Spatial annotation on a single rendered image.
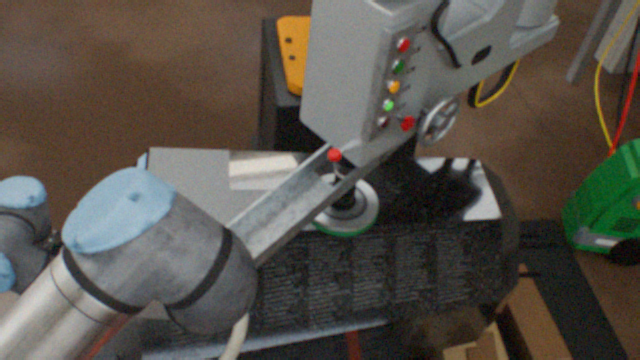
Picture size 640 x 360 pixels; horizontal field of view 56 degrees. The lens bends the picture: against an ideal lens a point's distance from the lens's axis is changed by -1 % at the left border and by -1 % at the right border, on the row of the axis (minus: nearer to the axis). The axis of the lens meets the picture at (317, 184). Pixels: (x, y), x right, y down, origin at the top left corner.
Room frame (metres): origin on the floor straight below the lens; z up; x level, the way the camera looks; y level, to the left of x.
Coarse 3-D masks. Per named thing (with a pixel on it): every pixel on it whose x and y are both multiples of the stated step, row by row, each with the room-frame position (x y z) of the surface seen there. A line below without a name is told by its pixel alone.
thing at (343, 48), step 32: (320, 0) 1.15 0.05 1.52; (352, 0) 1.09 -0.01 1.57; (384, 0) 1.07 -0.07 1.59; (416, 0) 1.09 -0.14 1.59; (448, 0) 1.16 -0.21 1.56; (320, 32) 1.14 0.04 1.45; (352, 32) 1.08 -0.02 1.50; (320, 64) 1.13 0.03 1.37; (352, 64) 1.07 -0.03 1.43; (416, 64) 1.11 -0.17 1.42; (320, 96) 1.12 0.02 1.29; (352, 96) 1.06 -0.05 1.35; (416, 96) 1.14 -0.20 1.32; (320, 128) 1.11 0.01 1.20; (352, 128) 1.05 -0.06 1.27; (352, 160) 1.04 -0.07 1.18
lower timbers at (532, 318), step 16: (528, 288) 1.54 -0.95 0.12; (512, 304) 1.45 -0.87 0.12; (528, 304) 1.46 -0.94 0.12; (512, 320) 1.38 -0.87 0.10; (528, 320) 1.38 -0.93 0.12; (544, 320) 1.39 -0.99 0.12; (512, 336) 1.34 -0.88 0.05; (528, 336) 1.31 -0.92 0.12; (544, 336) 1.32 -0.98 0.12; (560, 336) 1.33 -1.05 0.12; (432, 352) 1.17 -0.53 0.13; (528, 352) 1.24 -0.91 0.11; (544, 352) 1.24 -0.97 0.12; (560, 352) 1.26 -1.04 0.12
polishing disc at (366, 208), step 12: (324, 180) 1.24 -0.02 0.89; (360, 180) 1.26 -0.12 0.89; (360, 192) 1.21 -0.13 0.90; (372, 192) 1.22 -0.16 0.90; (360, 204) 1.16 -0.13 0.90; (372, 204) 1.17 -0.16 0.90; (324, 216) 1.10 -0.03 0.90; (336, 216) 1.11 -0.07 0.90; (348, 216) 1.11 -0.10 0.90; (360, 216) 1.12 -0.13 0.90; (372, 216) 1.13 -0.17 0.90; (336, 228) 1.06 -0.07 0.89; (348, 228) 1.07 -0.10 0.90; (360, 228) 1.08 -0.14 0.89
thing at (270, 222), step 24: (312, 168) 1.14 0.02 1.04; (360, 168) 1.11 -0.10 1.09; (288, 192) 1.07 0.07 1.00; (312, 192) 1.07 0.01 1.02; (336, 192) 1.05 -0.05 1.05; (240, 216) 0.96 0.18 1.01; (264, 216) 1.00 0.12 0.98; (288, 216) 1.00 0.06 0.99; (312, 216) 0.99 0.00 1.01; (264, 240) 0.93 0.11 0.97; (288, 240) 0.94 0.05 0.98
